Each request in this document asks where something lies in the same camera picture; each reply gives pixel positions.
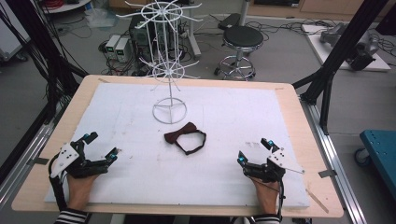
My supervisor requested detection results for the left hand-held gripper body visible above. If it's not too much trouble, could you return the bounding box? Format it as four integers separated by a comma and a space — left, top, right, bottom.
49, 139, 111, 179

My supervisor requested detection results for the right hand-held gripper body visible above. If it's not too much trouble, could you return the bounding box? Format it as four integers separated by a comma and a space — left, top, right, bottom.
244, 147, 305, 184

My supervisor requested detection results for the dark red bow tie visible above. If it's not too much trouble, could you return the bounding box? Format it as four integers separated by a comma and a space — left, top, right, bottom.
163, 121, 207, 156

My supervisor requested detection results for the white wire display rack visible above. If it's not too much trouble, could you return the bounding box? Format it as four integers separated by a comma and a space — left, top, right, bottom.
115, 0, 204, 125

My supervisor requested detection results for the person's right hand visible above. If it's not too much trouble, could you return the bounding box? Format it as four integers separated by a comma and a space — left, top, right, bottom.
250, 178, 280, 217

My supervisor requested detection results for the person's left hand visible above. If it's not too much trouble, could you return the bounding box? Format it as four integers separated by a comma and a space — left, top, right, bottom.
66, 173, 101, 212

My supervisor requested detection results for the grey tape strip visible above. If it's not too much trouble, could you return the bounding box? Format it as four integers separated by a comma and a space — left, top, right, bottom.
318, 169, 338, 179
25, 157, 50, 166

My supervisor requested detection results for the thin wooden stick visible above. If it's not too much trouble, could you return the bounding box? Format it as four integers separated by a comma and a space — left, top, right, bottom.
304, 188, 330, 215

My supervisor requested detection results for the white foam mat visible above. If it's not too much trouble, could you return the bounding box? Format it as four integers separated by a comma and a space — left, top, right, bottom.
44, 81, 311, 209

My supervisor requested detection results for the grey bench power supply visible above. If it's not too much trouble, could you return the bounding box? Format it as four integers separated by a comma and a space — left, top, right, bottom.
105, 34, 121, 61
114, 36, 131, 63

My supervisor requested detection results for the blue wheeled cart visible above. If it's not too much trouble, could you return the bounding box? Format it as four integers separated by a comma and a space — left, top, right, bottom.
354, 129, 396, 201

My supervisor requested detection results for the black round stool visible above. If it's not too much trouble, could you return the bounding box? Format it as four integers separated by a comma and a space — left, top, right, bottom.
213, 24, 265, 82

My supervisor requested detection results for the black computer tower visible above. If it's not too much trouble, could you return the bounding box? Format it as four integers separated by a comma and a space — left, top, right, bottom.
128, 14, 164, 63

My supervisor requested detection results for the clear plastic bag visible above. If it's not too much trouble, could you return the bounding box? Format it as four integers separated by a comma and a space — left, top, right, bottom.
84, 7, 120, 30

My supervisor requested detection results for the flat black box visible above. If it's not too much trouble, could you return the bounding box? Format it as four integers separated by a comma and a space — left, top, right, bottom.
217, 12, 243, 31

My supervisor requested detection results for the grey metal table leg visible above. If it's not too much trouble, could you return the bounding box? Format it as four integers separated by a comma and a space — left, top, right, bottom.
186, 0, 203, 61

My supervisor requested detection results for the grey machine on platform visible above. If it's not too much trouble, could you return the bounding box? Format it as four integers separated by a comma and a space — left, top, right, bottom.
318, 21, 381, 72

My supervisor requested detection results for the round white table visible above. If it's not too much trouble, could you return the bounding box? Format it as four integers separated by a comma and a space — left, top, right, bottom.
39, 0, 92, 15

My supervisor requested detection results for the white floor platform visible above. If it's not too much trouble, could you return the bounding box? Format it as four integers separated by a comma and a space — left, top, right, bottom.
300, 23, 392, 73

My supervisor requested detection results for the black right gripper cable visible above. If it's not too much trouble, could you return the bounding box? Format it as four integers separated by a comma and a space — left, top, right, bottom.
277, 178, 287, 220

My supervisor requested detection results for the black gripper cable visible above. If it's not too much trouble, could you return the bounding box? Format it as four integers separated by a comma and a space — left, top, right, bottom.
277, 178, 287, 220
48, 154, 69, 213

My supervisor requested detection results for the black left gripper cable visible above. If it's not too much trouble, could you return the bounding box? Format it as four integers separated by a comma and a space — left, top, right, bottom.
48, 154, 69, 213

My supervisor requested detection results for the aluminium rail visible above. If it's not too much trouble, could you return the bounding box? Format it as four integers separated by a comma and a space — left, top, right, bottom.
299, 95, 369, 224
0, 119, 56, 206

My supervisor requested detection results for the black metal frame strut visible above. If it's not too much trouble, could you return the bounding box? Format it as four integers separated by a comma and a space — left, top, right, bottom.
291, 0, 382, 136
0, 0, 89, 185

